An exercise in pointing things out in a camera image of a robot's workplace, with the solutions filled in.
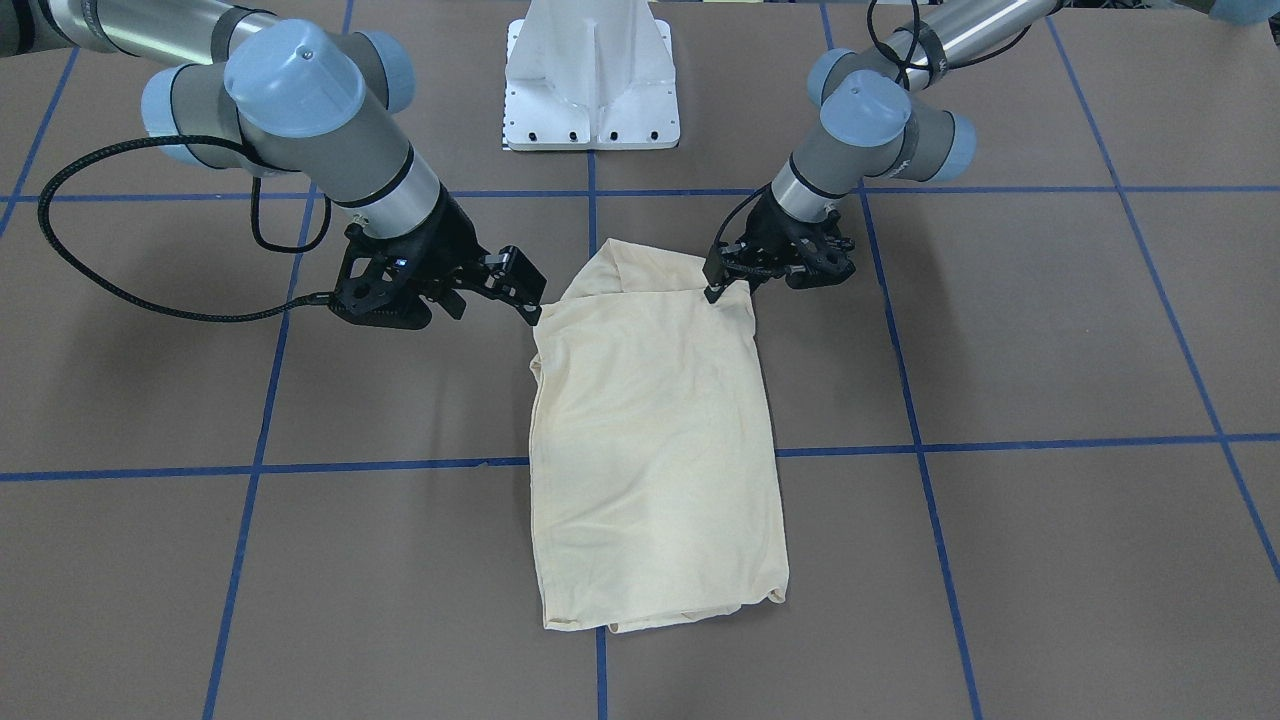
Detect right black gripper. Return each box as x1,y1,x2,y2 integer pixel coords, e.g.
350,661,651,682
399,187,547,327

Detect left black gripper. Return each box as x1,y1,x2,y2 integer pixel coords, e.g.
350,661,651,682
703,190,796,304

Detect cream long-sleeve printed shirt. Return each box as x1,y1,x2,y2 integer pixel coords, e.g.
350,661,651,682
529,240,790,633

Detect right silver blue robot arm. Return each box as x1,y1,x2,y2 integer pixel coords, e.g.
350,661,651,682
3,1,547,331

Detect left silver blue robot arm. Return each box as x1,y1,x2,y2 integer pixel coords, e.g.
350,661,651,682
698,1,1277,304

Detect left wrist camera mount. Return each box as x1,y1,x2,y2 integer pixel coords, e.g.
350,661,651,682
783,210,856,290

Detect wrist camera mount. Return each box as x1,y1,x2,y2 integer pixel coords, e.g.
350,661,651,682
783,210,856,290
328,223,444,331

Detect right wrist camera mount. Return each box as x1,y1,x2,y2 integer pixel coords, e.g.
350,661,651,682
328,223,444,331

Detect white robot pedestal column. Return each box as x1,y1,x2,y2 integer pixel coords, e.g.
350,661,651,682
502,1,681,152

